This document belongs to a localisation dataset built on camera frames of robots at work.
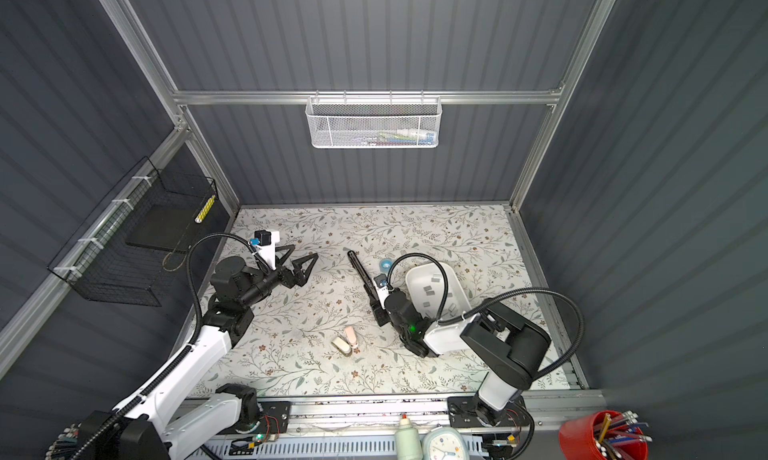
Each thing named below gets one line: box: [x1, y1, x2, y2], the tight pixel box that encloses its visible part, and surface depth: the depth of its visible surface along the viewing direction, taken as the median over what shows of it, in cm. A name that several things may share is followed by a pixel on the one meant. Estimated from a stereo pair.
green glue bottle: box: [395, 414, 424, 460], surface depth 65 cm
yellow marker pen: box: [194, 194, 216, 224], surface depth 83 cm
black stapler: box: [347, 250, 390, 327], surface depth 96 cm
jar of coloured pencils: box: [45, 422, 82, 460], surface depth 58 cm
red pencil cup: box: [559, 410, 653, 460], surface depth 61 cm
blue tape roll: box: [379, 258, 393, 273], surface depth 104 cm
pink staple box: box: [345, 326, 359, 349], surface depth 86 cm
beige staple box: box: [331, 337, 353, 357], surface depth 85 cm
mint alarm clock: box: [422, 426, 470, 460], surface depth 69 cm
